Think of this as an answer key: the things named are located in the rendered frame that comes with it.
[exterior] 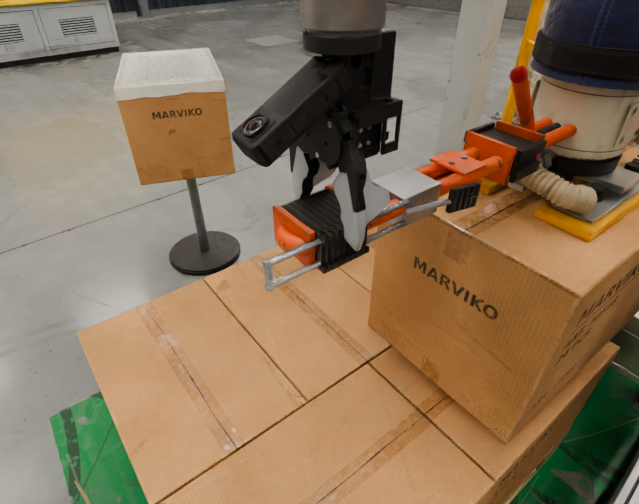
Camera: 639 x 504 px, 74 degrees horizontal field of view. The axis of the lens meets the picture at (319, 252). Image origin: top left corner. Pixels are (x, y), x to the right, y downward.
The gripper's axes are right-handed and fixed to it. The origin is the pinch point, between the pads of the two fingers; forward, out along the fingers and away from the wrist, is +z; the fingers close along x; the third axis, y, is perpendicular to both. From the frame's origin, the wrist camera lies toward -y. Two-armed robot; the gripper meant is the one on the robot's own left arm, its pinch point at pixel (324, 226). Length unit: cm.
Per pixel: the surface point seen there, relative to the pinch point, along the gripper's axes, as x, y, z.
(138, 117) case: 140, 17, 29
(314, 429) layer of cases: 13, 7, 66
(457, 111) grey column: 102, 166, 47
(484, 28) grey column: 96, 167, 8
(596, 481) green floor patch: -33, 90, 121
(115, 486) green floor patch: 63, -40, 119
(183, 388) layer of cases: 42, -13, 65
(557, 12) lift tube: 6, 51, -17
